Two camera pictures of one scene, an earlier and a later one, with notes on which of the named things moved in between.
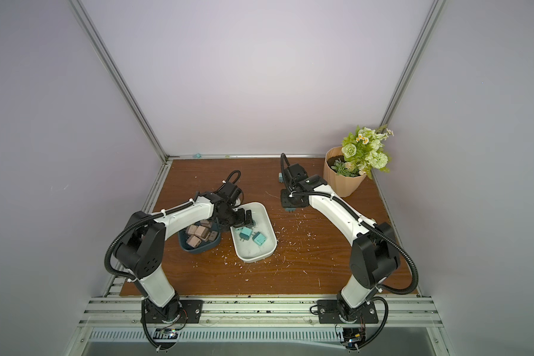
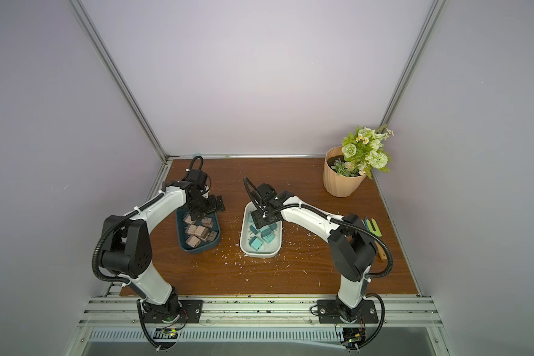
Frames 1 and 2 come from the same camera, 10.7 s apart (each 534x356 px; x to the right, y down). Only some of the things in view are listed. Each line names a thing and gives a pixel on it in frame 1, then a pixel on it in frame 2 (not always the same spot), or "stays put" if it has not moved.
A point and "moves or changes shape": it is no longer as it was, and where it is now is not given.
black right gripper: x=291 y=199 → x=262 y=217
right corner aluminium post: x=434 y=15 stays put
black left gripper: x=243 y=220 → x=214 y=205
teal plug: x=245 y=233 → x=255 y=242
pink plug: x=213 y=236 stays put
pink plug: x=191 y=229 stays put
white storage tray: x=258 y=241 moves or changes shape
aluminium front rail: x=230 y=311 stays put
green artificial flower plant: x=363 y=152 stays put
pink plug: x=193 y=241 stays put
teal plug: x=259 y=238 → x=268 y=237
